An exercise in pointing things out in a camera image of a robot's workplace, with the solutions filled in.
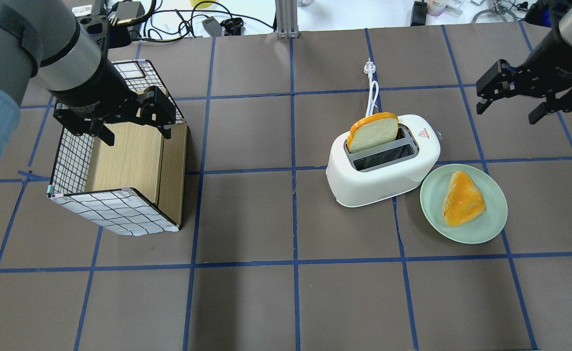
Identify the bread slice in toaster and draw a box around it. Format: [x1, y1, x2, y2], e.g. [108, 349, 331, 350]
[346, 113, 399, 154]

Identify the white toaster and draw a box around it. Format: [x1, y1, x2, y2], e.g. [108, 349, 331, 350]
[325, 114, 440, 208]

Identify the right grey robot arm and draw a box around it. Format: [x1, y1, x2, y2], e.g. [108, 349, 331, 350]
[476, 5, 572, 124]

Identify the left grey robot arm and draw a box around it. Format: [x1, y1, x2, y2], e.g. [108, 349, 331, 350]
[0, 0, 177, 160]

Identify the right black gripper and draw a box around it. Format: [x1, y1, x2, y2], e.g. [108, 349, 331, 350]
[476, 34, 572, 125]

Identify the black power adapter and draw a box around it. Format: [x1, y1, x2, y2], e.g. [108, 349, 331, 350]
[202, 17, 225, 37]

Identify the bread slice on plate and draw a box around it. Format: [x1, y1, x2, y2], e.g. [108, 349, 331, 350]
[442, 171, 486, 227]

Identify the white toaster power cable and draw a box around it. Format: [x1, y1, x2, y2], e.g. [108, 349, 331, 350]
[363, 58, 381, 114]

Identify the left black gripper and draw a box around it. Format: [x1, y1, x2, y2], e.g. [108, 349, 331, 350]
[53, 59, 176, 146]

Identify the light green plate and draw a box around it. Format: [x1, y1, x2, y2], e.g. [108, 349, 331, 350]
[419, 164, 507, 244]

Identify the wire basket with wooden shelf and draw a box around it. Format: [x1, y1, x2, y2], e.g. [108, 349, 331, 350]
[46, 59, 188, 236]

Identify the aluminium frame post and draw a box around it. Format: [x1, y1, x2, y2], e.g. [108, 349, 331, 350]
[275, 0, 300, 39]

